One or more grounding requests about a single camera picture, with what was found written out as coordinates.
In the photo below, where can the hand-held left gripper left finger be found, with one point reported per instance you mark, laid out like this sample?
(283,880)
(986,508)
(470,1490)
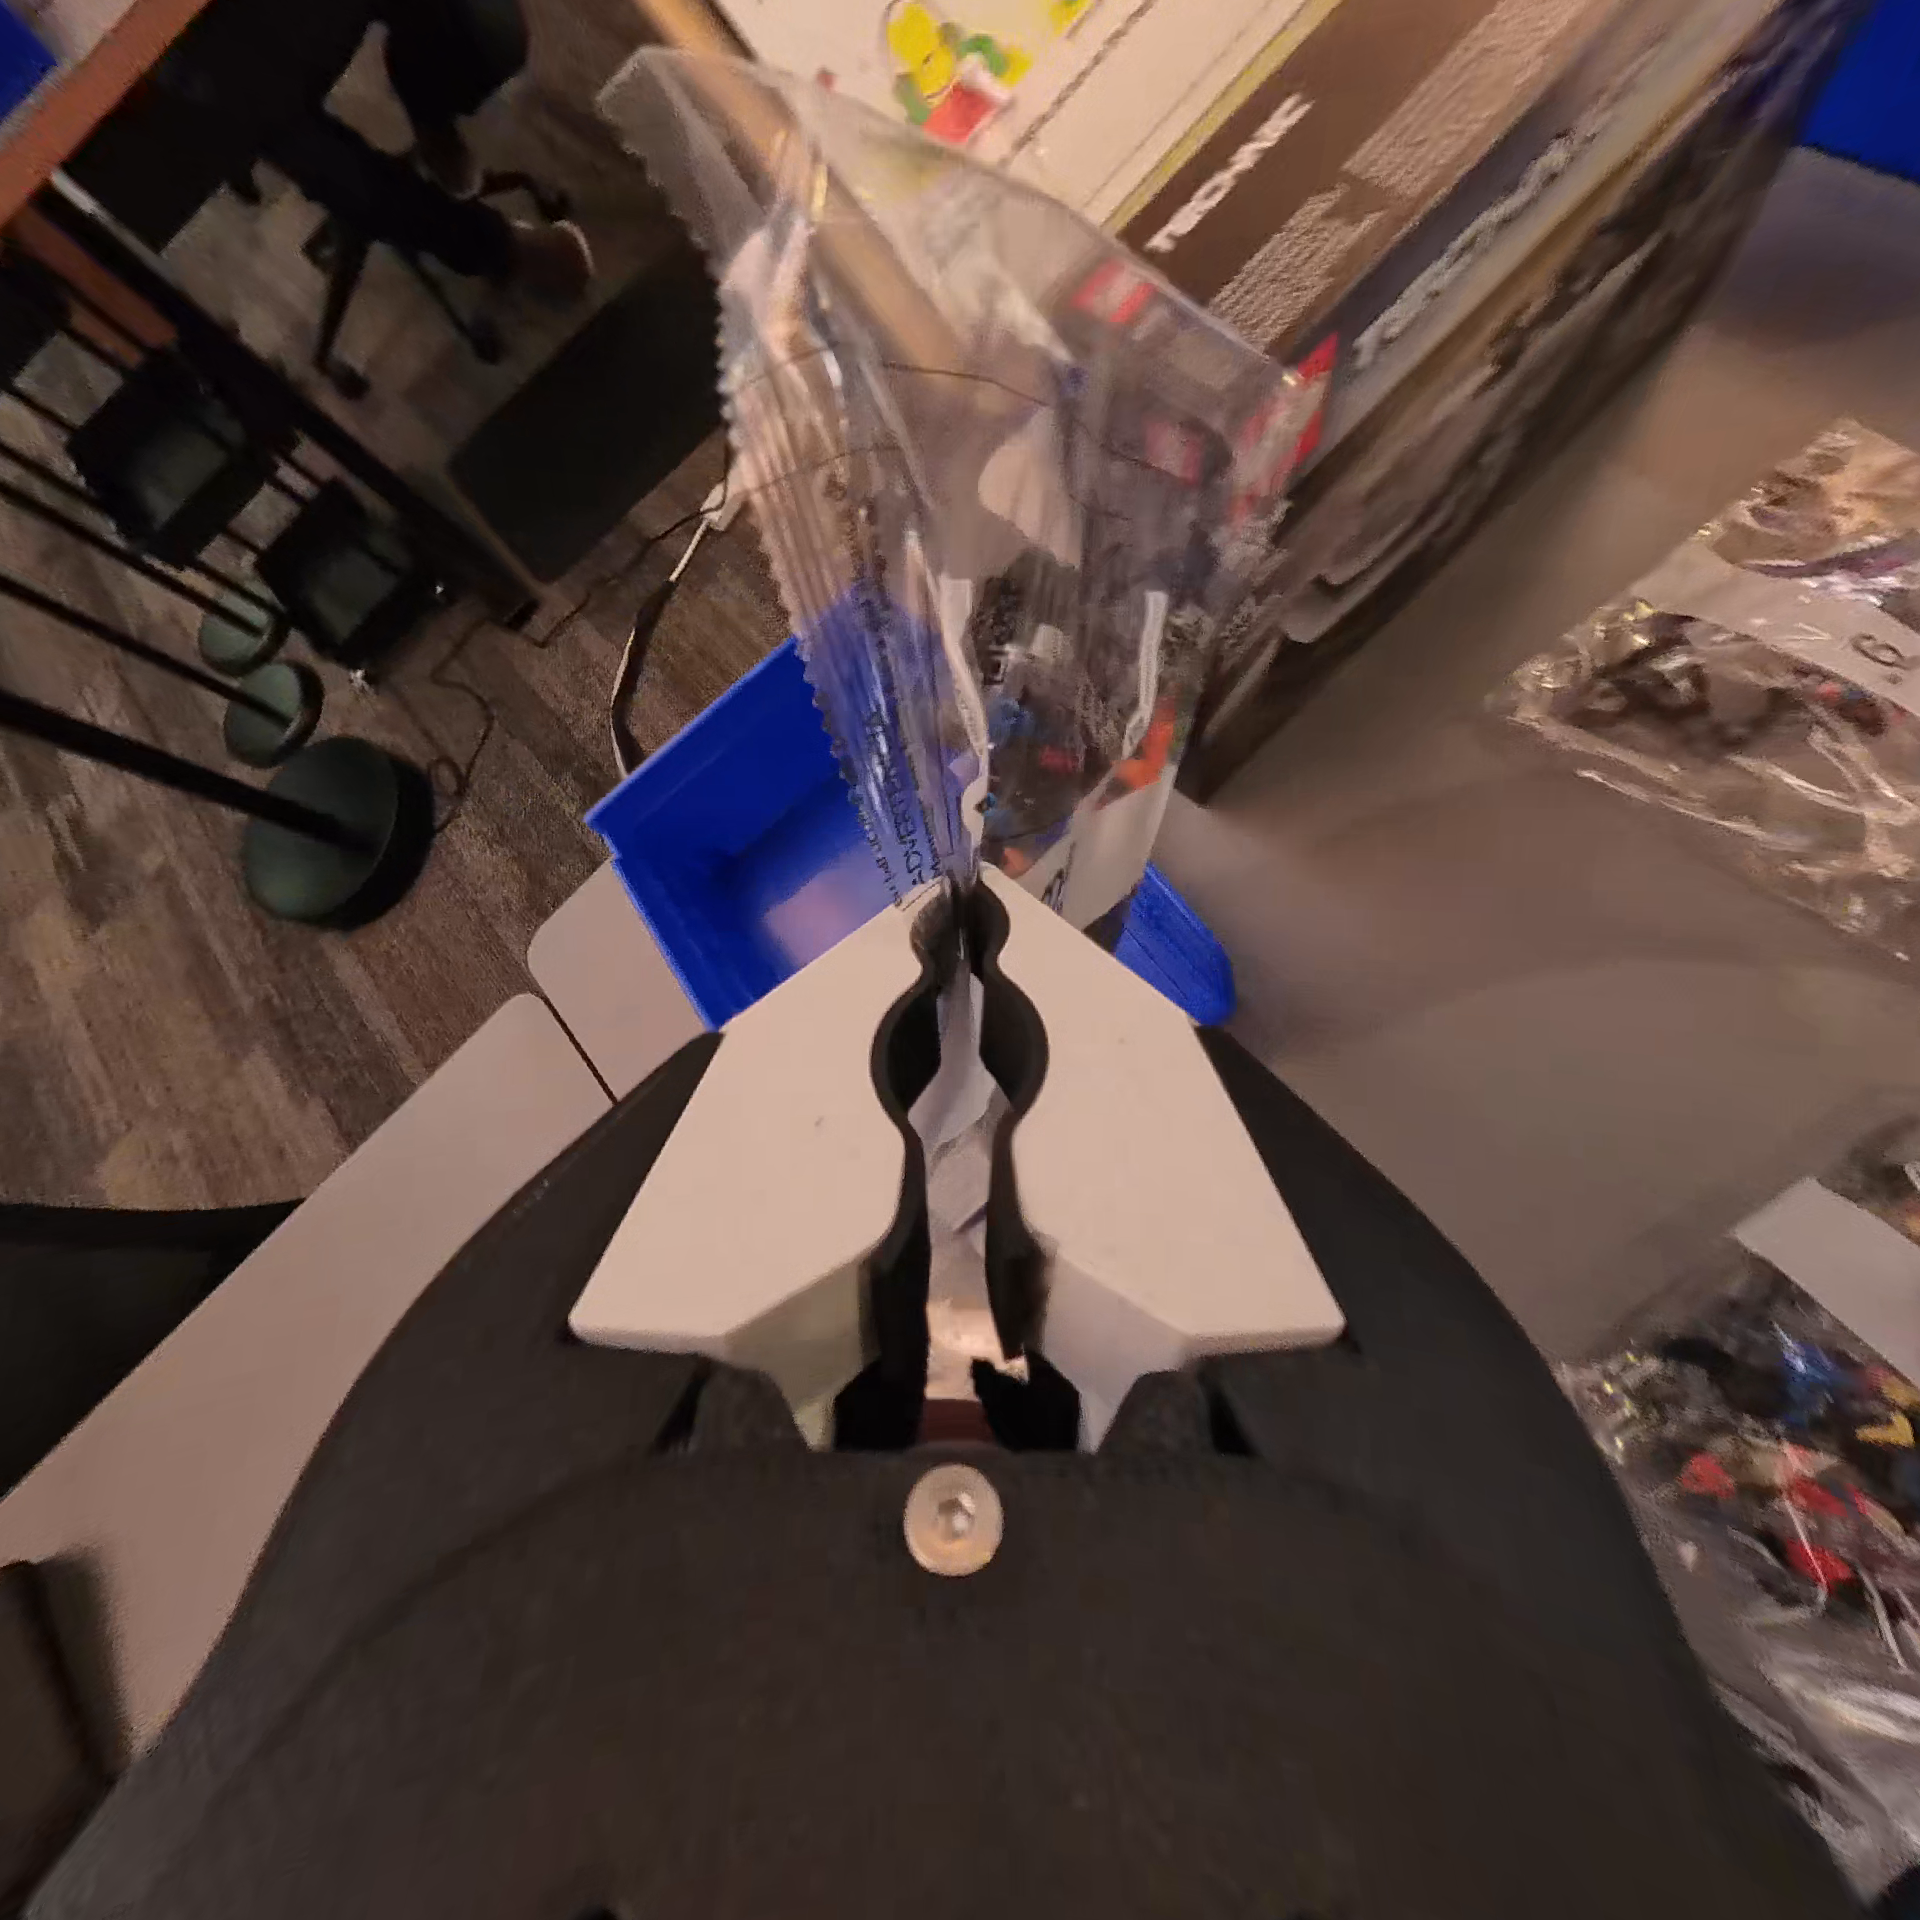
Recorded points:
(748,1199)

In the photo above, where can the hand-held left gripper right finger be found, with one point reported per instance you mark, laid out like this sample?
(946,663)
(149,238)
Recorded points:
(1169,1199)

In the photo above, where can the blue plastic bin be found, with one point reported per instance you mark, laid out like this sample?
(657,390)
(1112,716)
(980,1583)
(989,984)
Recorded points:
(719,840)
(1869,66)

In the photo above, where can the clear bag of mixed lego pieces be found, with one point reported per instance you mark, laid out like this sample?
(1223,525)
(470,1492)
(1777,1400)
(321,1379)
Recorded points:
(931,452)

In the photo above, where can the clear bag of red lego pieces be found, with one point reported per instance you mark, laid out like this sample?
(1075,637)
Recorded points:
(1799,1469)

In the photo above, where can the clear bag of grey lego pieces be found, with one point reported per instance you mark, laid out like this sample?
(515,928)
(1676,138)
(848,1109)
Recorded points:
(1725,707)

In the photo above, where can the dark lego set box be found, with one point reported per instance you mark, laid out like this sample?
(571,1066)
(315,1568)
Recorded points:
(1499,301)

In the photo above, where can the black seat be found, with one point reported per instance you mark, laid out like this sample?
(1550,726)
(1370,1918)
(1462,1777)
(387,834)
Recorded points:
(107,1335)

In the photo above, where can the black box under desk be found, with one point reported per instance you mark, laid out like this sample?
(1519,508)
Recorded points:
(345,578)
(175,452)

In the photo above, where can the black floor case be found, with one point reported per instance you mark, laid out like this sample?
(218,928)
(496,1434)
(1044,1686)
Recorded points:
(599,434)

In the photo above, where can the black office chair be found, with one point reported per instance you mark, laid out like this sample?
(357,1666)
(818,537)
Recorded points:
(453,301)

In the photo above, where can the black stanchion post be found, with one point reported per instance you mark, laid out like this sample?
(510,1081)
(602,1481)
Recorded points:
(241,637)
(272,716)
(337,840)

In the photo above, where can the wooden desk with black frame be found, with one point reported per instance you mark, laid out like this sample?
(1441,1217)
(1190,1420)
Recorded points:
(90,134)

